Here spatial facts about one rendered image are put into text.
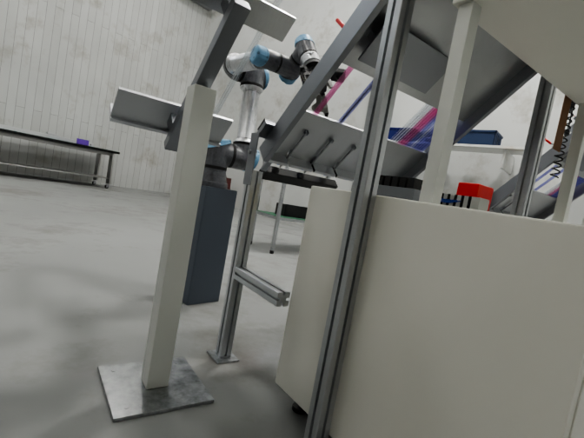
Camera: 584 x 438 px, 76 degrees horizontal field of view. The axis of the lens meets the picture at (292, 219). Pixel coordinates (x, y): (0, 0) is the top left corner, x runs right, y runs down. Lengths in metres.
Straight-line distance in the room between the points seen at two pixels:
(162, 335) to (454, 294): 0.73
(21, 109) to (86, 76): 1.39
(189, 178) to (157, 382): 0.55
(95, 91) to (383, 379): 8.79
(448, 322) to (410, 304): 0.08
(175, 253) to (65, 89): 8.13
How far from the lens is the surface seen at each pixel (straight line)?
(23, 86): 8.84
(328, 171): 1.40
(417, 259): 0.76
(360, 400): 0.89
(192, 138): 1.00
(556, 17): 0.93
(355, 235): 0.81
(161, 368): 1.13
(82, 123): 9.09
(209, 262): 1.80
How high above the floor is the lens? 0.59
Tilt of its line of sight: 4 degrees down
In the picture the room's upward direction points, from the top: 10 degrees clockwise
